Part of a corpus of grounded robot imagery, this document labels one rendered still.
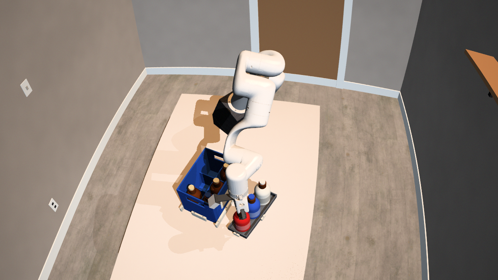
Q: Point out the red bottle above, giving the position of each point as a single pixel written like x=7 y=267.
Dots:
x=241 y=225

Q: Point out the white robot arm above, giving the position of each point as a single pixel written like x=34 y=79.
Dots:
x=257 y=78

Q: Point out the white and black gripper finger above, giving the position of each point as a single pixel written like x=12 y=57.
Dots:
x=242 y=215

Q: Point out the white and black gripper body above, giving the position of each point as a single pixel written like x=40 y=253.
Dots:
x=241 y=204

